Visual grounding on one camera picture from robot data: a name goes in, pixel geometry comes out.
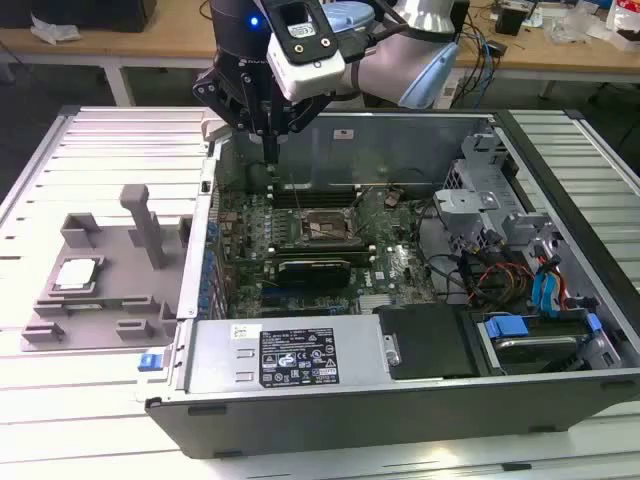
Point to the CPU socket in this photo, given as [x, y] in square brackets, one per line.
[325, 230]

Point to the blue case latch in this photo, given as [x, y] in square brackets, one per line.
[149, 361]

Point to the silver finned chipset heatsink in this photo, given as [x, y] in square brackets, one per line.
[375, 303]

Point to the hard disk in blue carrier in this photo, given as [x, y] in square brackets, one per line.
[540, 352]

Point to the small black device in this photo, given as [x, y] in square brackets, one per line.
[495, 48]

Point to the crumpled clear plastic bag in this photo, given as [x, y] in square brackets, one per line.
[52, 31]

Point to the black graphics card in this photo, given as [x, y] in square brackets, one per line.
[315, 275]

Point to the wooden desk with white frame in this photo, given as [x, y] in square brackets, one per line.
[150, 42]

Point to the black open PC case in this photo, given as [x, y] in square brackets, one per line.
[350, 425]

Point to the white case sticker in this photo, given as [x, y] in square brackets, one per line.
[343, 133]

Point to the clear plastic bags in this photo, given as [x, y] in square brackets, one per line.
[575, 22]

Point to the green motherboard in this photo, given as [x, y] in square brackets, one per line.
[400, 250]

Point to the black equipment box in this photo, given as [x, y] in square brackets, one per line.
[75, 12]

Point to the black plastic drive shroud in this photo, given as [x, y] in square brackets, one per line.
[425, 340]

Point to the grey metal drive cage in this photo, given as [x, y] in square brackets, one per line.
[467, 200]

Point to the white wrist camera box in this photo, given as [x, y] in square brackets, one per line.
[310, 80]

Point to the grey power supply unit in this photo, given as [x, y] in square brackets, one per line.
[225, 350]

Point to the white red printed bag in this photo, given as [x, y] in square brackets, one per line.
[625, 25]

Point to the silver topped CPU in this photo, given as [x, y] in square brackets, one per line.
[75, 274]

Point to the round coin cell battery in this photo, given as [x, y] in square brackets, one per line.
[392, 197]

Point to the grey plastic parts rack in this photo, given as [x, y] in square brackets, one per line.
[125, 285]

